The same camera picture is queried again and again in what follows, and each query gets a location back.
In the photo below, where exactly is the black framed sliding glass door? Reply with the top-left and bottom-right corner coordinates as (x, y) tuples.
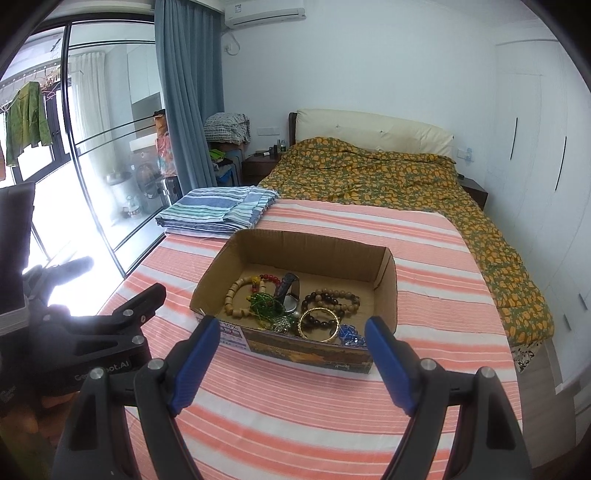
(0, 14), (167, 278)

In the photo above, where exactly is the silver suitcase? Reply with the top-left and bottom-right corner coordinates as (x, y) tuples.
(154, 175), (183, 208)

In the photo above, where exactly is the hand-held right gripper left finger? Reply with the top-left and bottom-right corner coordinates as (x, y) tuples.
(53, 315), (221, 480)

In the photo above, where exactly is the green hanging garment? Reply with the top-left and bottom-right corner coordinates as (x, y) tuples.
(4, 80), (54, 168)

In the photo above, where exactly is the dark wooden nightstand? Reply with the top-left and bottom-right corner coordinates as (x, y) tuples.
(459, 175), (489, 210)
(242, 152), (283, 185)

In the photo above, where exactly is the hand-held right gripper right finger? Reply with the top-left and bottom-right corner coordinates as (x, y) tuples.
(365, 316), (532, 480)

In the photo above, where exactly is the printed cardboard box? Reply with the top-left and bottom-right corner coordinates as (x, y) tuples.
(189, 229), (399, 374)

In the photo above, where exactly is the pile of checked clothes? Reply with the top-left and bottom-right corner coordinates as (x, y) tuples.
(204, 112), (251, 145)

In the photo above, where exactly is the gold bangle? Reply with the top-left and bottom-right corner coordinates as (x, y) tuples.
(297, 306), (345, 343)

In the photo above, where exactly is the black bead bracelet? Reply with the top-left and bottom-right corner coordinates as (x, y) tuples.
(302, 308), (345, 334)

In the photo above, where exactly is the orange floral quilt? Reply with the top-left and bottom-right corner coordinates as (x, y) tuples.
(257, 137), (555, 346)

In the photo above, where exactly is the white wardrobe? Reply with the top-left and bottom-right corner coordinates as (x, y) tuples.
(492, 37), (591, 393)

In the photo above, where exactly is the blue curtain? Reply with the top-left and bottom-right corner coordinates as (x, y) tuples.
(154, 0), (225, 197)

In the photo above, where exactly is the folded blue striped blanket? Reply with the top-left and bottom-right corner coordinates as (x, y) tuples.
(154, 186), (281, 239)

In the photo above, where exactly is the white sheer curtain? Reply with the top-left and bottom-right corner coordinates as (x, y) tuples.
(69, 52), (109, 153)

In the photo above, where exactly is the wooden bed frame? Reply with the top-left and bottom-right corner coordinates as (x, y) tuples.
(510, 337), (578, 467)

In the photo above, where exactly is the colourful floral bag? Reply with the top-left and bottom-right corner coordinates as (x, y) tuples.
(154, 111), (178, 178)

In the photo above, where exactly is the brown wooden bead bracelet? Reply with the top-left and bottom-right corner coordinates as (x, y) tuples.
(302, 288), (361, 319)

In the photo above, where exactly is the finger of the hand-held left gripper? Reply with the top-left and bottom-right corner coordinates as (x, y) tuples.
(25, 257), (94, 289)
(95, 283), (167, 347)

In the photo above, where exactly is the cream padded headboard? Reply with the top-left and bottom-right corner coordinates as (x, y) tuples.
(295, 108), (455, 158)

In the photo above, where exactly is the green bead necklace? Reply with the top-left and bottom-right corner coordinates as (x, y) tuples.
(248, 292), (288, 330)

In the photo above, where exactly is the white air conditioner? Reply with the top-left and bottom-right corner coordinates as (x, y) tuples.
(223, 0), (307, 31)

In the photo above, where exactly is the blue crystal bracelet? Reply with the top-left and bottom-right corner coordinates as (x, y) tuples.
(338, 324), (368, 347)

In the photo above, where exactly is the beige wooden bead bracelet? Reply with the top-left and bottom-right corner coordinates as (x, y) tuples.
(225, 275), (260, 319)

